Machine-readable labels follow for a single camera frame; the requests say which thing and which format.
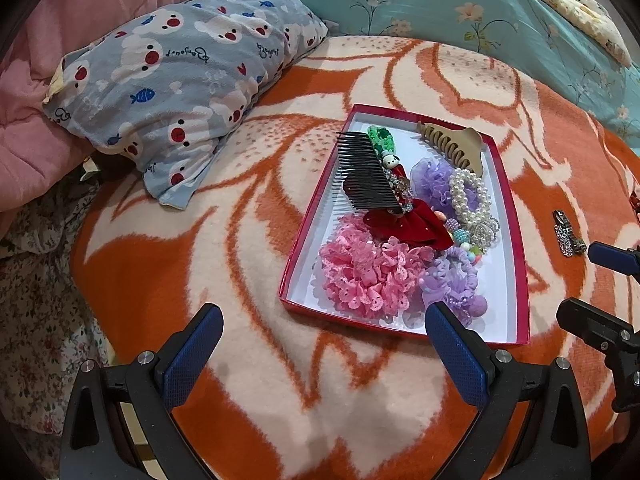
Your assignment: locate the purple scrunchie with bead pendants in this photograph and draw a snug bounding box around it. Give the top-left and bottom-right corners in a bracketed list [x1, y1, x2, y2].
[421, 247, 489, 327]

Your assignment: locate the pink lace scrunchie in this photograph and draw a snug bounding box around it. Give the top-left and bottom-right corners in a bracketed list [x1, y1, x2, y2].
[319, 214, 434, 319]

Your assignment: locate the silver rhinestone brooch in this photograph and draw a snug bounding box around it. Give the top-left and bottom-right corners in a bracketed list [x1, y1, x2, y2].
[469, 214, 501, 256]

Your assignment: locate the small-flower print cloth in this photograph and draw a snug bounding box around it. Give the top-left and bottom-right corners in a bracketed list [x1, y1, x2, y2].
[0, 175, 113, 441]

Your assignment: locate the red velvet bow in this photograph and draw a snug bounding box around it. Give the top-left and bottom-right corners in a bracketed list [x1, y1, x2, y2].
[362, 200, 453, 252]

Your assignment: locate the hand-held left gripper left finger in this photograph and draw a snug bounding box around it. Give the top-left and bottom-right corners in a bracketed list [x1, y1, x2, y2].
[60, 303, 224, 480]

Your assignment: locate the pink quilt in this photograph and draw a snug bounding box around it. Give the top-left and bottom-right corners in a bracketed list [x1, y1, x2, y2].
[0, 0, 246, 221]

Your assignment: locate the colourful bead hair tie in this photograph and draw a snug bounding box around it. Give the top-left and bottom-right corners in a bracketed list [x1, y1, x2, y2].
[444, 217, 484, 267]

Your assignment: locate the plain purple mesh scrunchie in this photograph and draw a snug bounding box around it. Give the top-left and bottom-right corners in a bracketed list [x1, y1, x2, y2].
[410, 157, 455, 212]

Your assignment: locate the green braided hair clip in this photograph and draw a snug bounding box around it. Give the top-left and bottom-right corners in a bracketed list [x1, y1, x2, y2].
[367, 125, 401, 162]

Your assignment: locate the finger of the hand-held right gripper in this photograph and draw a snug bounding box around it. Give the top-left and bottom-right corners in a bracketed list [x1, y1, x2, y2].
[556, 297, 640, 413]
[587, 241, 640, 277]

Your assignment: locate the cream printed cloth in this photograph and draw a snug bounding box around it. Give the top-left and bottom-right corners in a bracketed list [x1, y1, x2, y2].
[502, 0, 633, 68]

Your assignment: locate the silver metal chain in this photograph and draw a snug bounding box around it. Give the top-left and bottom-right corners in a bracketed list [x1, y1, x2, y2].
[552, 209, 587, 258]

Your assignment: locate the grey bear print pillow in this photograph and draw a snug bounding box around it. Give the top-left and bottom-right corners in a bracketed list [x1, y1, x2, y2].
[42, 0, 329, 209]

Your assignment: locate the beige claw hair clip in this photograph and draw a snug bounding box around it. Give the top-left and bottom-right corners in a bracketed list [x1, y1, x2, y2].
[416, 120, 487, 179]

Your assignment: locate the orange and cream patterned blanket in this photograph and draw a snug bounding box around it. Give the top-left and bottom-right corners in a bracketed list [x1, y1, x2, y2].
[70, 35, 640, 480]

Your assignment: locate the black hair comb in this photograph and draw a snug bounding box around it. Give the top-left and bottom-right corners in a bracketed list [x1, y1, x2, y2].
[336, 131, 404, 214]

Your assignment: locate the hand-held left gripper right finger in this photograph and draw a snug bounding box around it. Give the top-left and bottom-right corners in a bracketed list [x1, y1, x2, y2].
[425, 301, 593, 480]

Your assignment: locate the red box with white inside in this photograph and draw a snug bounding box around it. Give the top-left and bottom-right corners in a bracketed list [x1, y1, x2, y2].
[280, 104, 531, 346]

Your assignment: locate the white pearl bracelet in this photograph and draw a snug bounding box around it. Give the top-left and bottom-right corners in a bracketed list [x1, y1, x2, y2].
[448, 167, 494, 227]

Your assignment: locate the white doll hair clip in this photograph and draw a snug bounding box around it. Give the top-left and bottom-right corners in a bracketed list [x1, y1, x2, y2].
[382, 152, 412, 186]

